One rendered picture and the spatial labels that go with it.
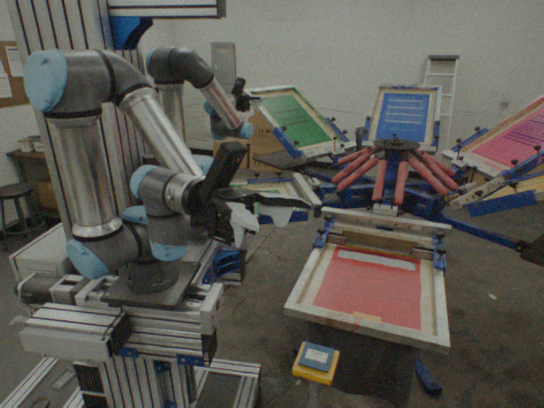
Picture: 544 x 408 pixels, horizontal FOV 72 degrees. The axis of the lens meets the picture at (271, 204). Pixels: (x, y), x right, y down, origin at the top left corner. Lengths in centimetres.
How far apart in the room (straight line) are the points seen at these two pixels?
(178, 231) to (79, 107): 33
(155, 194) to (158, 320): 57
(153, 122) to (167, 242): 29
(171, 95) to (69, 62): 69
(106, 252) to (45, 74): 42
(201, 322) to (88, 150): 57
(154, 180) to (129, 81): 29
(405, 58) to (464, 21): 79
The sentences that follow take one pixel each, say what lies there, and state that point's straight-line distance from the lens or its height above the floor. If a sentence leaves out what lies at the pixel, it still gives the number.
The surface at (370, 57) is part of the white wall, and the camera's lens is 586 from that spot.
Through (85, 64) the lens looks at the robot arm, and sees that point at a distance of 91.
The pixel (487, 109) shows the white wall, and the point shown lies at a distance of 596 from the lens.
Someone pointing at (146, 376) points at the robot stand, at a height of 68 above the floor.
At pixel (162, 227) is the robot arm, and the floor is 158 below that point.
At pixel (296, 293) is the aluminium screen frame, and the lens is 154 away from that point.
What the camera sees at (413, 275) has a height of 95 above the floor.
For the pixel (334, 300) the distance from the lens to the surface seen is 158.
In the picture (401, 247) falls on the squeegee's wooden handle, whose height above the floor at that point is 102.
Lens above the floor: 192
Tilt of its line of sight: 24 degrees down
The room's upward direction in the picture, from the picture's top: straight up
